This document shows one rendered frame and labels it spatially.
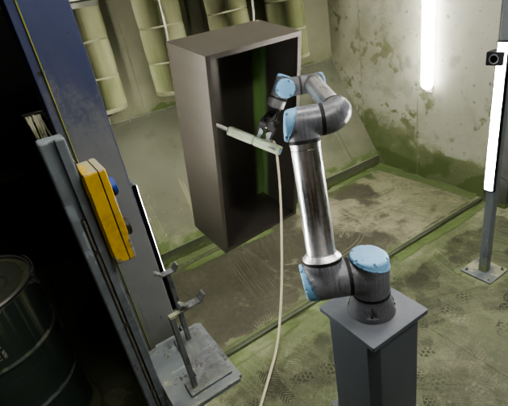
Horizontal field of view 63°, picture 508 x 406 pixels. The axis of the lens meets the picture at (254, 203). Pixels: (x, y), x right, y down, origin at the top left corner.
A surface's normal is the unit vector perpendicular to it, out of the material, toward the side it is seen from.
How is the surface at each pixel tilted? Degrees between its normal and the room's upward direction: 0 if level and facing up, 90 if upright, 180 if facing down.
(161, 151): 57
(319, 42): 90
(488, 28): 90
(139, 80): 90
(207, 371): 0
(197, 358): 0
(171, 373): 0
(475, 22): 90
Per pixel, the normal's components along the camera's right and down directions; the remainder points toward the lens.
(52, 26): 0.53, 0.31
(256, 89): 0.63, 0.44
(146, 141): 0.36, -0.22
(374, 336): -0.17, -0.88
